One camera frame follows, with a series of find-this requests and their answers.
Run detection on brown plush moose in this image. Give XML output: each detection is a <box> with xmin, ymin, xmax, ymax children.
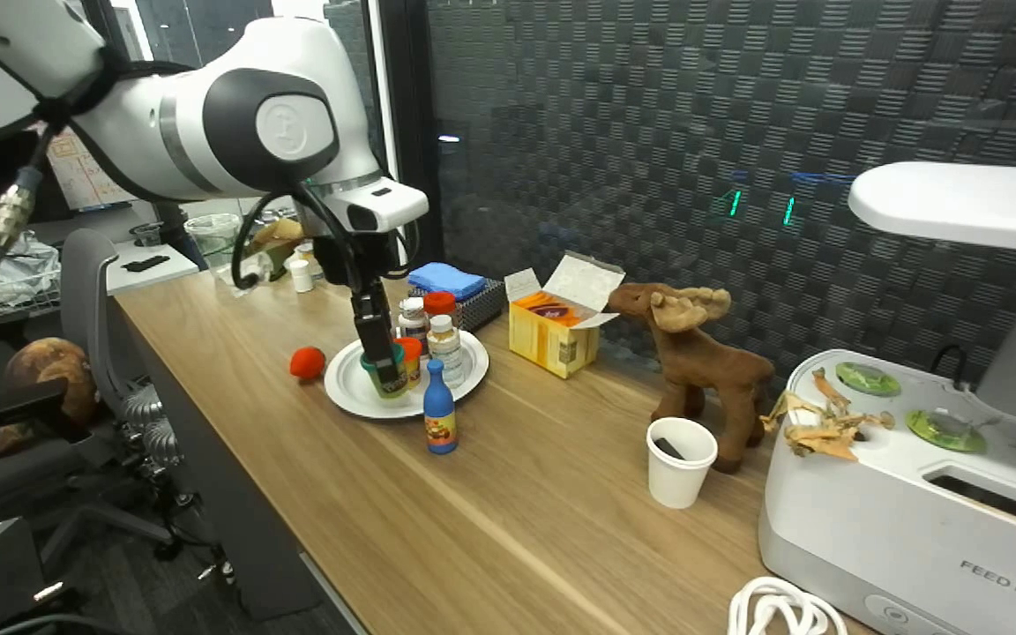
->
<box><xmin>608</xmin><ymin>279</ymin><xmax>781</xmax><ymax>475</ymax></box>

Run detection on brown plush toy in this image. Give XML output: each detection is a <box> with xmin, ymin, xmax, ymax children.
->
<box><xmin>0</xmin><ymin>336</ymin><xmax>99</xmax><ymax>463</ymax></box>

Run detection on dried brown plant pieces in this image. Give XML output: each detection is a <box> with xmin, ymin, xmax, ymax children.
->
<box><xmin>761</xmin><ymin>368</ymin><xmax>892</xmax><ymax>466</ymax></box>

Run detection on small white bottle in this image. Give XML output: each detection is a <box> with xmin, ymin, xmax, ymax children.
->
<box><xmin>287</xmin><ymin>251</ymin><xmax>313</xmax><ymax>297</ymax></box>

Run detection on white pill bottle blue label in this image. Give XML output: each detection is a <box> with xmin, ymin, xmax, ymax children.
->
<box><xmin>394</xmin><ymin>294</ymin><xmax>432</xmax><ymax>346</ymax></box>

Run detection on white planter with lamp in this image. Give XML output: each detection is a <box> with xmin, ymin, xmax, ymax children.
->
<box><xmin>756</xmin><ymin>158</ymin><xmax>1016</xmax><ymax>635</ymax></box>

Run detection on blue sponge cloth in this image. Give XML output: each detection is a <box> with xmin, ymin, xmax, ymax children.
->
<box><xmin>407</xmin><ymin>257</ymin><xmax>491</xmax><ymax>303</ymax></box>

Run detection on grey woven basket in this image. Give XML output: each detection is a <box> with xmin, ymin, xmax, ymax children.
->
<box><xmin>407</xmin><ymin>279</ymin><xmax>508</xmax><ymax>336</ymax></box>

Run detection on crumpled light cloth pile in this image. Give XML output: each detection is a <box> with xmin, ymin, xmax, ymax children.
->
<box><xmin>0</xmin><ymin>227</ymin><xmax>65</xmax><ymax>327</ymax></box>

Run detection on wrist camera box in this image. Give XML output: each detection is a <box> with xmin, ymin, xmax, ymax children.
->
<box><xmin>249</xmin><ymin>214</ymin><xmax>312</xmax><ymax>264</ymax></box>

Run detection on yellow open carton box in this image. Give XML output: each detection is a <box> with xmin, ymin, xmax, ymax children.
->
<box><xmin>501</xmin><ymin>248</ymin><xmax>627</xmax><ymax>381</ymax></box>

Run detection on white coiled cable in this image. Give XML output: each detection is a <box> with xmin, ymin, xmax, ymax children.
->
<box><xmin>724</xmin><ymin>572</ymin><xmax>850</xmax><ymax>635</ymax></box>

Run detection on blue toy bottle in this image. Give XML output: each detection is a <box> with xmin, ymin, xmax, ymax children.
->
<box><xmin>420</xmin><ymin>358</ymin><xmax>463</xmax><ymax>460</ymax></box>

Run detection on white paper plate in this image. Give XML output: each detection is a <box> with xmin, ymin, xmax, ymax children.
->
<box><xmin>320</xmin><ymin>326</ymin><xmax>494</xmax><ymax>424</ymax></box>

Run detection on grey office chair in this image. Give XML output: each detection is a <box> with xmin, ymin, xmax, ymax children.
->
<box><xmin>52</xmin><ymin>224</ymin><xmax>240</xmax><ymax>594</ymax></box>

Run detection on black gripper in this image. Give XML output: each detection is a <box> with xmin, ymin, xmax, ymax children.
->
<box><xmin>334</xmin><ymin>227</ymin><xmax>402</xmax><ymax>371</ymax></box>

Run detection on red toy strawberry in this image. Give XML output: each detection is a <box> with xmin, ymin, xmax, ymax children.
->
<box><xmin>287</xmin><ymin>343</ymin><xmax>333</xmax><ymax>390</ymax></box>

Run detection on black phone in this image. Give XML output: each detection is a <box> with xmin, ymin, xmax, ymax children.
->
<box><xmin>121</xmin><ymin>251</ymin><xmax>172</xmax><ymax>276</ymax></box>

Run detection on white paper cup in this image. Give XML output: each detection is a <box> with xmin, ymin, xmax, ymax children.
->
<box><xmin>641</xmin><ymin>414</ymin><xmax>724</xmax><ymax>511</ymax></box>

